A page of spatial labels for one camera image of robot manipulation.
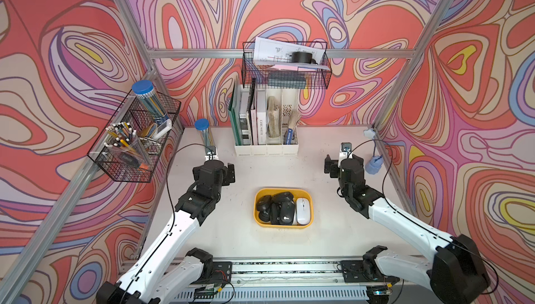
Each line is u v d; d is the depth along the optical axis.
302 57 0.82
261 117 0.93
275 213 0.84
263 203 0.84
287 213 0.82
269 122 0.96
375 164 0.94
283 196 0.84
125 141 0.58
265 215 0.84
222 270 0.73
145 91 0.70
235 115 0.87
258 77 1.02
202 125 1.19
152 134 0.75
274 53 0.86
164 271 0.41
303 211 0.84
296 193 0.89
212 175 0.55
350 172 0.60
